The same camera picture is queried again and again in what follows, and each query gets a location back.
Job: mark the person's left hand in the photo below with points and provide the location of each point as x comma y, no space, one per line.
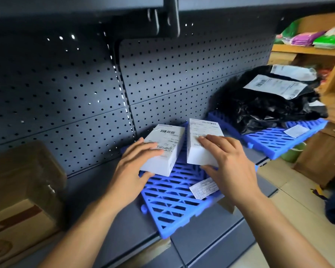
128,178

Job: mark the person's right hand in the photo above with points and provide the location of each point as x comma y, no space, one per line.
234,173

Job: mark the brown cardboard box white label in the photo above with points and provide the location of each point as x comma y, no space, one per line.
226,205

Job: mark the white paper label card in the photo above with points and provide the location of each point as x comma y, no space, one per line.
203,188
296,131

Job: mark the blue plastic pallet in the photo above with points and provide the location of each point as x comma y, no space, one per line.
170,203
270,142

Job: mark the small white labelled box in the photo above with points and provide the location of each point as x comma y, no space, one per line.
198,128
167,147

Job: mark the brown taped cardboard box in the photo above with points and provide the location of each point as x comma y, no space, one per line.
148,254

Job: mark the grey metal shelving unit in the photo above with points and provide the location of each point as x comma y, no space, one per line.
72,94

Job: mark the large printed cardboard box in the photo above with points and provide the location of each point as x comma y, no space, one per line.
19,198

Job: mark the person's left forearm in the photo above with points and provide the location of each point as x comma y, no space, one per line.
81,237

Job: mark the person's right forearm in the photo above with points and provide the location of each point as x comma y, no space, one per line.
284,234

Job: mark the green cup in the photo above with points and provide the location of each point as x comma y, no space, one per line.
293,153

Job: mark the wooden shelving unit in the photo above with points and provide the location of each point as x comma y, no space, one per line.
321,156

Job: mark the green detergent bottle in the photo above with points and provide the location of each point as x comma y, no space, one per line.
287,32

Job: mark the purple packet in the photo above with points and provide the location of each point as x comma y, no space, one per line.
307,39

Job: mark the green white packet bags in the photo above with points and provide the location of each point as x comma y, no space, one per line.
330,39

